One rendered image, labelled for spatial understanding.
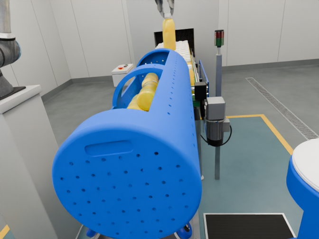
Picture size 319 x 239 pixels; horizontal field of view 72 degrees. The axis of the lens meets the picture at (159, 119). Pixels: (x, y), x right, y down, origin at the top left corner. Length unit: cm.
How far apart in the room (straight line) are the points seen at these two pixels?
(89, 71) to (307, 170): 568
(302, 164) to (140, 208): 39
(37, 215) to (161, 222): 116
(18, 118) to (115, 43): 453
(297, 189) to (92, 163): 45
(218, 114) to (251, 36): 430
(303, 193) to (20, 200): 136
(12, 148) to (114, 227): 88
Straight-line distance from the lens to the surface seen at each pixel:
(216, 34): 160
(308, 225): 63
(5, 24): 144
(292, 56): 604
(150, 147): 36
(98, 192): 45
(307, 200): 59
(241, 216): 165
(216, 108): 143
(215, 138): 153
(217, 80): 167
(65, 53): 614
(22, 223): 167
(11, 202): 157
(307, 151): 67
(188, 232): 53
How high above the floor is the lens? 138
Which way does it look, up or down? 25 degrees down
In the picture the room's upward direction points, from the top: 6 degrees counter-clockwise
